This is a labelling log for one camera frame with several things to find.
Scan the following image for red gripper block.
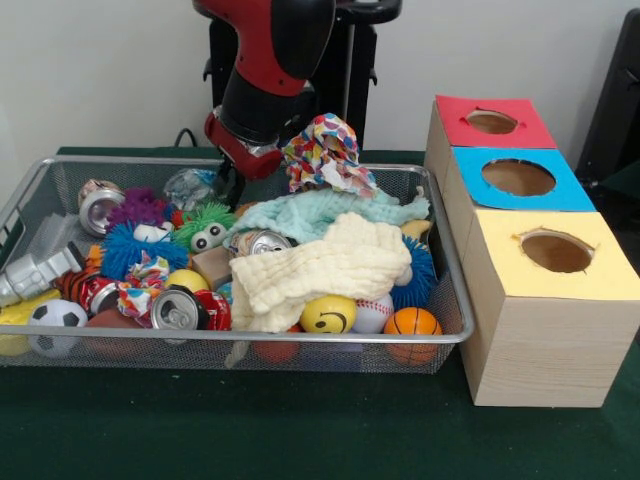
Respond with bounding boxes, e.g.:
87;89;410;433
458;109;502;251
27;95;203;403
204;112;284;209

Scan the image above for crushed clear plastic bottle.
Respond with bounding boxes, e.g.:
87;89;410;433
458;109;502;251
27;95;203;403
162;168;220;211

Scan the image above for polka dot cloth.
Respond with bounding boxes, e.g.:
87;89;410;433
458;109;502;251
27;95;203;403
280;112;380;200

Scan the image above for cream waffle cloth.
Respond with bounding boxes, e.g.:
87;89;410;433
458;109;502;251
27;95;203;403
225;212;414;370

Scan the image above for grey crushed bottle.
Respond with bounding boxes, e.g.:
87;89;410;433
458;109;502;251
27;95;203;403
0;242;85;307

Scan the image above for shallow silver mesh bin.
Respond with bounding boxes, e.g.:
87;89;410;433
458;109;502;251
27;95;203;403
0;155;476;375

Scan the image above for wooden box with three holes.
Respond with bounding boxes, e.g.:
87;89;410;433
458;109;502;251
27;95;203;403
424;94;640;409

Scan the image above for green spiky toy with eyes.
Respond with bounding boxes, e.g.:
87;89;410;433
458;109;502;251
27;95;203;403
172;203;239;254

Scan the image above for mint green waffle cloth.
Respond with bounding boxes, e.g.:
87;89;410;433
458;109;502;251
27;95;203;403
222;188;431;249

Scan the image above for purple knobbly toy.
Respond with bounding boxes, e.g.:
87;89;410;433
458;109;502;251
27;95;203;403
106;187;169;232

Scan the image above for blue spiky toy small eyes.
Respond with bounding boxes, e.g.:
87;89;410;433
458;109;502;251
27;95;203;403
99;222;189;281

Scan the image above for yellow smiley ball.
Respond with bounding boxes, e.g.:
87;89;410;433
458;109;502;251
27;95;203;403
299;294;359;335

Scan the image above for small soccer ball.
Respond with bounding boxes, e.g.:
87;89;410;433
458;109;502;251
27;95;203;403
27;298;90;359

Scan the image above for small orange basketball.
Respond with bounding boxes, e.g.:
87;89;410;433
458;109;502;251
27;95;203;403
383;306;444;366

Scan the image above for dark green table cloth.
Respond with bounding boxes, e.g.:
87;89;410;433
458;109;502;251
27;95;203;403
0;145;640;480
597;160;640;202

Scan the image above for black flat panel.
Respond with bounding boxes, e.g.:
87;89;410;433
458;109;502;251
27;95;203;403
574;7;640;186

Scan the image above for black cable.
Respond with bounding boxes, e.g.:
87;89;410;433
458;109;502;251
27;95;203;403
174;127;202;149

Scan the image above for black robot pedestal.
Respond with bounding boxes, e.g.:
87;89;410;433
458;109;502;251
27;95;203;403
202;0;404;150

